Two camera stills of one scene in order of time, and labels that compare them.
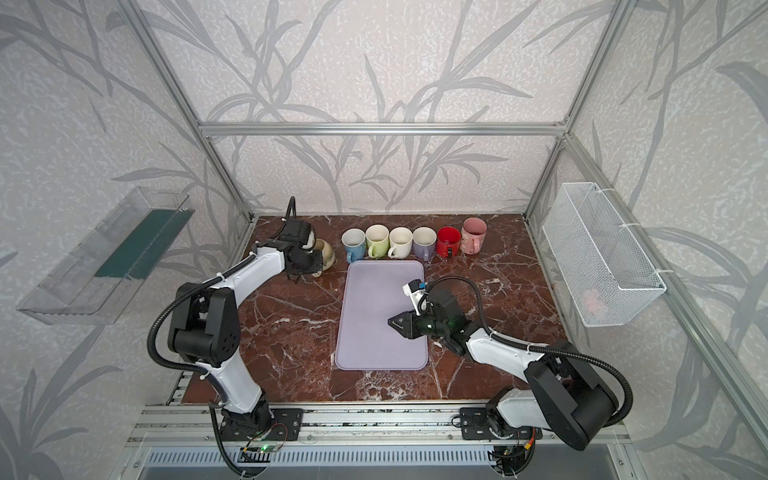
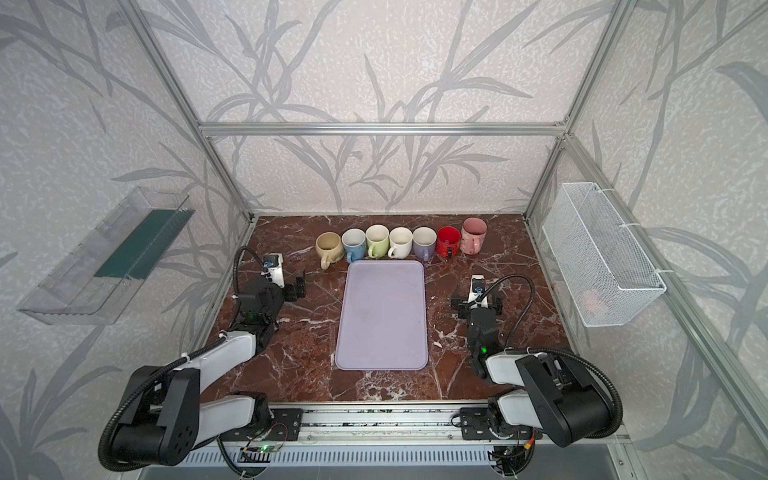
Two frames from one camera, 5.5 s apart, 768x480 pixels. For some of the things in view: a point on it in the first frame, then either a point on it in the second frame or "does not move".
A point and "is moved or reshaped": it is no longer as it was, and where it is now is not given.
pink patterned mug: [473, 235] does not move
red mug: [448, 241] does not move
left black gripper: [306, 260] -> [288, 288]
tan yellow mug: [328, 255] is moved or reshaped
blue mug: [354, 242] does not move
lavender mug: [424, 240] does not move
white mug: [401, 240] does not move
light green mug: [377, 237] does not move
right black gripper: [417, 323] -> [477, 308]
